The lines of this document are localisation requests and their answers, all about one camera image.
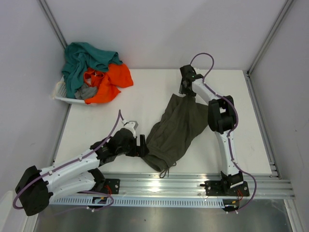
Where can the white plastic laundry basket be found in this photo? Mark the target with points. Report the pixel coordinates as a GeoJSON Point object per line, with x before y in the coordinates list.
{"type": "Point", "coordinates": [60, 93]}

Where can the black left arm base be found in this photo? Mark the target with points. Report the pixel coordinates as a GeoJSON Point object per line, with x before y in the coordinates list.
{"type": "Point", "coordinates": [110, 186]}

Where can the grey shorts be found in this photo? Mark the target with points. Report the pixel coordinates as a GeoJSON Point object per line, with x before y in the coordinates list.
{"type": "Point", "coordinates": [85, 92]}

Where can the aluminium mounting rail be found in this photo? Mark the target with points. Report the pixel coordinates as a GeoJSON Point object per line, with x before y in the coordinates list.
{"type": "Point", "coordinates": [188, 185]}

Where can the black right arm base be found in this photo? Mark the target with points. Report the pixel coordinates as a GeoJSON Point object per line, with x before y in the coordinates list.
{"type": "Point", "coordinates": [218, 188]}

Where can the white slotted cable duct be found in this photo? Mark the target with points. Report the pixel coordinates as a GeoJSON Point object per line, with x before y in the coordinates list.
{"type": "Point", "coordinates": [93, 200]}

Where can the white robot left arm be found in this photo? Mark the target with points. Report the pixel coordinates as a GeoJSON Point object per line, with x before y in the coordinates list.
{"type": "Point", "coordinates": [37, 188]}

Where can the teal shorts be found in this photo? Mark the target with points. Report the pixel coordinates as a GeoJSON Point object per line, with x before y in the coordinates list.
{"type": "Point", "coordinates": [80, 56]}

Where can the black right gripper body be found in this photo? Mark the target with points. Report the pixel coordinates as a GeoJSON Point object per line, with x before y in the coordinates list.
{"type": "Point", "coordinates": [186, 91]}

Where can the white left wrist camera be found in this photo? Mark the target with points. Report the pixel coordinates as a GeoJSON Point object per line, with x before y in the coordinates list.
{"type": "Point", "coordinates": [131, 126]}

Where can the orange shorts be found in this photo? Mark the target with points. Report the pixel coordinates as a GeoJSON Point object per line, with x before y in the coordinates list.
{"type": "Point", "coordinates": [108, 83]}

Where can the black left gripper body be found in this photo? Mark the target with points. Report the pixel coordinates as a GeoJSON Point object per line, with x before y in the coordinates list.
{"type": "Point", "coordinates": [132, 149]}

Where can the olive green shorts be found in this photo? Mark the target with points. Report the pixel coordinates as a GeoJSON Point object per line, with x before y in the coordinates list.
{"type": "Point", "coordinates": [169, 139]}

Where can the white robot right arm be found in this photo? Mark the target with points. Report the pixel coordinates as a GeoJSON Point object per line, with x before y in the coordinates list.
{"type": "Point", "coordinates": [222, 120]}

